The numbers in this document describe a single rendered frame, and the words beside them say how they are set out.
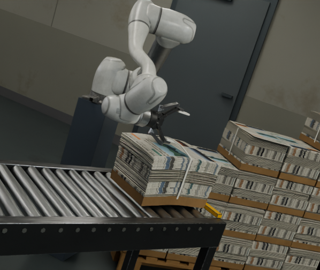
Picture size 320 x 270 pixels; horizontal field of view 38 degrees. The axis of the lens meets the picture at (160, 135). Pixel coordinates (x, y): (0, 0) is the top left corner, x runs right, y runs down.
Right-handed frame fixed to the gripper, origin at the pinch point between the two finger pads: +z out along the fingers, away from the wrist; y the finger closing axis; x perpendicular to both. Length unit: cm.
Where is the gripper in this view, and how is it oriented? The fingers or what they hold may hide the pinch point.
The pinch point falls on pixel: (180, 127)
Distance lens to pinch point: 213.2
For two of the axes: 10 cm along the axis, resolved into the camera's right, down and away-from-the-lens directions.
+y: -3.8, 9.1, 1.6
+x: 5.3, 3.6, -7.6
